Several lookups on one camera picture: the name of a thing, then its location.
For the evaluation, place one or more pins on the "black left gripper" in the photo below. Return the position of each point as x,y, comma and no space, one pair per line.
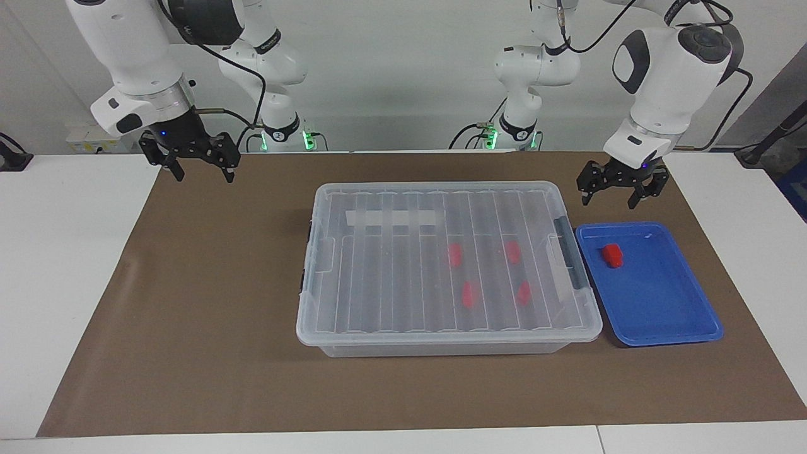
621,178

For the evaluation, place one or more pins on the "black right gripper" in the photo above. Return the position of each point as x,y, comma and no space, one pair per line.
189,142

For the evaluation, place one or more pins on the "red block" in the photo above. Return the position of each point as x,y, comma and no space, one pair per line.
513,253
524,294
470,295
611,255
455,256

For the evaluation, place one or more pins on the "clear ribbed plastic lid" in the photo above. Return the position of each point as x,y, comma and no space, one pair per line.
391,284

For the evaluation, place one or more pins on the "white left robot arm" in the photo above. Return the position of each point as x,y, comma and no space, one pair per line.
668,75

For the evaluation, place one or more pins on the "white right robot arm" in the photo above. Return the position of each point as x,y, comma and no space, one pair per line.
132,50

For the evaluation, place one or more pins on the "blue plastic tray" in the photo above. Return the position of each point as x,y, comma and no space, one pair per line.
656,302

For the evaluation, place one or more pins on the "clear plastic storage box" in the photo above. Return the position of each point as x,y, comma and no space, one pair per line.
441,350

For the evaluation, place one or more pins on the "white power strip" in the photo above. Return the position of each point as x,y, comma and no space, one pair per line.
94,137

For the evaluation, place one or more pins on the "brown paper table mat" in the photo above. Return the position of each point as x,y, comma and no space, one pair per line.
189,315

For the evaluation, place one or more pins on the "blue crate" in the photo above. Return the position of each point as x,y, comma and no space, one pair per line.
795,189

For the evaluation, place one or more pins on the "black clamp device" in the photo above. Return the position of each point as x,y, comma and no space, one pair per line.
12,161

